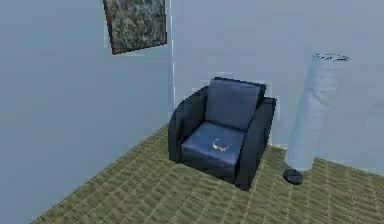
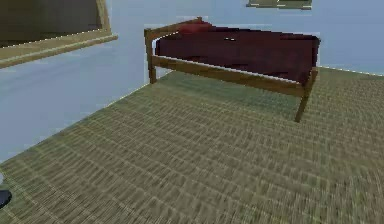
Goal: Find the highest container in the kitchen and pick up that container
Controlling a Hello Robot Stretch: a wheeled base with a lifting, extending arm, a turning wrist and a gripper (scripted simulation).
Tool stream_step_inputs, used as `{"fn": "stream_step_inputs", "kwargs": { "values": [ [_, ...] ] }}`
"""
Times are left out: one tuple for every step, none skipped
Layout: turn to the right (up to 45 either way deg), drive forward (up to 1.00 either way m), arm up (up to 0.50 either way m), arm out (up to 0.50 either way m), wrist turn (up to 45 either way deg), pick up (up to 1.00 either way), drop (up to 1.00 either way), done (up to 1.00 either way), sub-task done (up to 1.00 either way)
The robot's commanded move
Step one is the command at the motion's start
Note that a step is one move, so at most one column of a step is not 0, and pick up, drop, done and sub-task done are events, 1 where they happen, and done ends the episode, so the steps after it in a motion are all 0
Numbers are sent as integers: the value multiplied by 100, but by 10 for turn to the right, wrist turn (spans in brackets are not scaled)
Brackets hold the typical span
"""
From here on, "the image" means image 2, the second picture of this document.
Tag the wooden framed wall picture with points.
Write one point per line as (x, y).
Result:
(280, 3)

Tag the red pillow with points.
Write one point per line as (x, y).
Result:
(194, 27)

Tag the wooden framed window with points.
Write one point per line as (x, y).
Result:
(50, 30)

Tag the small black round object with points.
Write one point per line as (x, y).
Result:
(4, 198)

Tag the wooden bed with maroon cover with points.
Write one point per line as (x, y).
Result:
(240, 53)

